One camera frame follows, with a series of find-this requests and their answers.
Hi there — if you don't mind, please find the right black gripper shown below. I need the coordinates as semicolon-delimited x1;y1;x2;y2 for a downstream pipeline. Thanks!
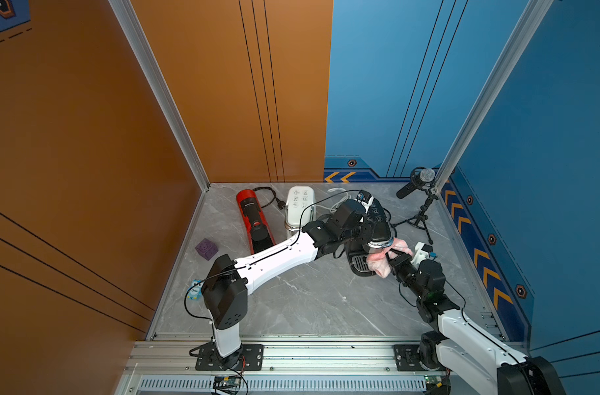
382;246;427;302

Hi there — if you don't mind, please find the black coffee machine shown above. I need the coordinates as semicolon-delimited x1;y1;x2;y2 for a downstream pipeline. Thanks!
344;197;394;277

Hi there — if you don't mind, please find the pink cloth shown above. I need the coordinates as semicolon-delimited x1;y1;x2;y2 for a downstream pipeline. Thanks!
367;238;414;278

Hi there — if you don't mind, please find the white coffee machine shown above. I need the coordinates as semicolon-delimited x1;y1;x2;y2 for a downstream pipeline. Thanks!
285;185;316;237

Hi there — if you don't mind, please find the red coffee machine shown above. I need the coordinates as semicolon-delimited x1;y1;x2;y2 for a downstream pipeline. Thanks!
236;189;275;254

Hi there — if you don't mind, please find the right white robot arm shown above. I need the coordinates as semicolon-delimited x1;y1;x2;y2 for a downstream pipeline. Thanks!
386;250;566;394

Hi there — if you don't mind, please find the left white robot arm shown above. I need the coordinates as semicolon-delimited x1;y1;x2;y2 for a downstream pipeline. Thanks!
201;191;392;370

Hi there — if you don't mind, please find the black power plug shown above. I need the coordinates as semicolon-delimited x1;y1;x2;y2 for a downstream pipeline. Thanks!
275;198;286;210

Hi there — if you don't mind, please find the black microphone on tripod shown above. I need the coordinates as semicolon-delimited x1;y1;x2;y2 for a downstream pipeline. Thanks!
395;166;437;245

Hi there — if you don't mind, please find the green circuit board right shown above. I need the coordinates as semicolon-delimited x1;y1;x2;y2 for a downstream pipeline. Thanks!
423;375;451;395

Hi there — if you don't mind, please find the green circuit board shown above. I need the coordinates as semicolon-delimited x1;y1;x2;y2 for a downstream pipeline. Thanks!
423;375;451;395
212;375;242;395

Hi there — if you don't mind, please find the purple block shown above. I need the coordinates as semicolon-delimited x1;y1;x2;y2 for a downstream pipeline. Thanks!
196;238;219;261

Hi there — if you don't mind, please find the blue owl toy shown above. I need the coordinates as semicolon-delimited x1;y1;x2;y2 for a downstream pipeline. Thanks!
186;279;204;301

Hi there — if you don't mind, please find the green circuit board left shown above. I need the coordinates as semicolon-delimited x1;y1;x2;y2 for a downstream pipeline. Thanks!
212;375;242;395

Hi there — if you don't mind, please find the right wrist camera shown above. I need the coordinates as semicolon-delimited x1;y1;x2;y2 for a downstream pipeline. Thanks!
410;242;437;269

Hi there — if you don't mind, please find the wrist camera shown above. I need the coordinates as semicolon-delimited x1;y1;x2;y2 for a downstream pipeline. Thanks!
410;242;437;269
355;190;374;206

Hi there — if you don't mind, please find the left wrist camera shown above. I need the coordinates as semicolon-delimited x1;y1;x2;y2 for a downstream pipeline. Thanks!
355;190;374;206

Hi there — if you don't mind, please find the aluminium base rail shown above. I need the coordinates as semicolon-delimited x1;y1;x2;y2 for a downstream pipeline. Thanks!
115;333;445;394

